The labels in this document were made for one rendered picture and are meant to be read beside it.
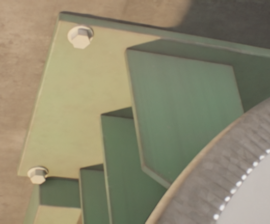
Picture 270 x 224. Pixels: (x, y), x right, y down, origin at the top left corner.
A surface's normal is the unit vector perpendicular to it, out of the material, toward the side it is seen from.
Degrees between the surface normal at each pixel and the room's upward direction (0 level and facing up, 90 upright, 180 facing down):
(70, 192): 90
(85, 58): 0
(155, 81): 90
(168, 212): 91
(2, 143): 0
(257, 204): 90
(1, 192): 0
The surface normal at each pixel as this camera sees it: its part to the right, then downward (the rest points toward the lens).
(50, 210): 0.11, 0.73
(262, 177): 0.29, -0.67
